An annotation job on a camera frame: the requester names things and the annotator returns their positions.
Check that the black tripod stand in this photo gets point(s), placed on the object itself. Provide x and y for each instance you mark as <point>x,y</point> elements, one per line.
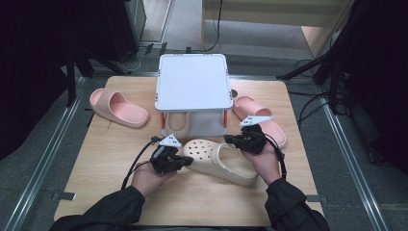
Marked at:
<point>308,65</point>

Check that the metal floor rail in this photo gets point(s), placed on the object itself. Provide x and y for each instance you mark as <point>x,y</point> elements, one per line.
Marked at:
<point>352,166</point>
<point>48,150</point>

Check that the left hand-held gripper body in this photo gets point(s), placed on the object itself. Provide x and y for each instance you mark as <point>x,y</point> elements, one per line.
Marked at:
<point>163,160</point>

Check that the person's right hand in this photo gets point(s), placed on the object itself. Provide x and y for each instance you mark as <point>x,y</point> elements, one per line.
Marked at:
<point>267,163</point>

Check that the white two-tier shoe rack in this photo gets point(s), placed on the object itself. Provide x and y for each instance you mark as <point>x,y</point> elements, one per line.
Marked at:
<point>192,83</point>

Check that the pink slide slipper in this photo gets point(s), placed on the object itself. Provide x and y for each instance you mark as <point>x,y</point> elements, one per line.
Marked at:
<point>247,107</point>
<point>122,109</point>

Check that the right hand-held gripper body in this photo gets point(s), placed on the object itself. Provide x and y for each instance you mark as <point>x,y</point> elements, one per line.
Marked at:
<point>253,141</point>

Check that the metal table bracket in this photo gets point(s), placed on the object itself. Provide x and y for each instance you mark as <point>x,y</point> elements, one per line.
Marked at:
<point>64,196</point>
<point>317,199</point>

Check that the light wooden cabinet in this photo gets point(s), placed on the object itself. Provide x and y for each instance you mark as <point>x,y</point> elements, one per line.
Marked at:
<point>272,12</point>

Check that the beige clog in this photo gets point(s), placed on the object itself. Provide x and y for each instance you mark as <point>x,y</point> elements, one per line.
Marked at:
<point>224,163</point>

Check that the person's left hand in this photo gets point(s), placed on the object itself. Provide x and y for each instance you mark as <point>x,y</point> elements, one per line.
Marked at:
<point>149,179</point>

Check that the black curtain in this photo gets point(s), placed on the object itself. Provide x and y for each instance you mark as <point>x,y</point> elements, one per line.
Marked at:
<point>38,48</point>
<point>378,64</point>

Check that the black stand leg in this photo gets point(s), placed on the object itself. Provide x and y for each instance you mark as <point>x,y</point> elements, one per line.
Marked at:
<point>71,83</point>

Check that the black table grommet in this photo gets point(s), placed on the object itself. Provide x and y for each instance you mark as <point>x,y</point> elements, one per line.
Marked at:
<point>234,93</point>

